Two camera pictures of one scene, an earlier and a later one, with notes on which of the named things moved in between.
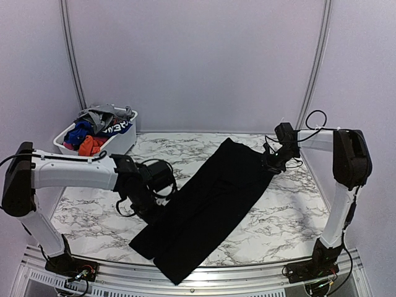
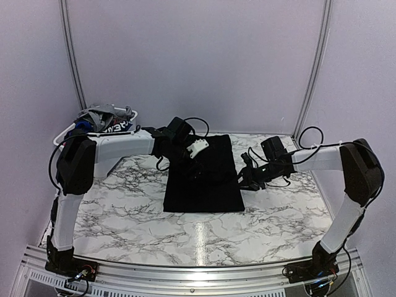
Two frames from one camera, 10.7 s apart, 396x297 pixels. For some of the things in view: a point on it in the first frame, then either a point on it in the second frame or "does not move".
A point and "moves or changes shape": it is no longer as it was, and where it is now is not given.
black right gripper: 267,161 → 249,179
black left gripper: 153,218 → 191,174
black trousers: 207,208 moves or changes shape
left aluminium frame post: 72,55 does not move
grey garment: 103,117 does not move
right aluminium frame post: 320,63 does not move
